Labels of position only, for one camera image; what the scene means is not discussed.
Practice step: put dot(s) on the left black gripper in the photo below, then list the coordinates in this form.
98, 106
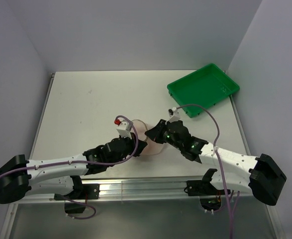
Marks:
133, 142

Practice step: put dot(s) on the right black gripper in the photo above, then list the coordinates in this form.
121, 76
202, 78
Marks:
155, 132

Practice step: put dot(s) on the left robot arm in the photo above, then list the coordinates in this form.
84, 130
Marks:
20, 177

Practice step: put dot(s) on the green plastic tray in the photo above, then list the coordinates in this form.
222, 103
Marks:
205, 87

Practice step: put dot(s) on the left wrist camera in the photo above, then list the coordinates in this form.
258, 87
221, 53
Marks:
123, 128

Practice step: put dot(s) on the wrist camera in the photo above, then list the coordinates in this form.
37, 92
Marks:
173, 115
123, 128

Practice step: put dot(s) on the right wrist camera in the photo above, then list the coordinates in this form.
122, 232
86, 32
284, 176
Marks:
173, 115

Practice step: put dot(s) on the aluminium table frame rail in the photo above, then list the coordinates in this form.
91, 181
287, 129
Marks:
112, 189

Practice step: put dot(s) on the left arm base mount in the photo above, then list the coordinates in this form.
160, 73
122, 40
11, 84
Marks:
77, 200

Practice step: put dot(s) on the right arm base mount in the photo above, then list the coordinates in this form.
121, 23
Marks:
200, 188

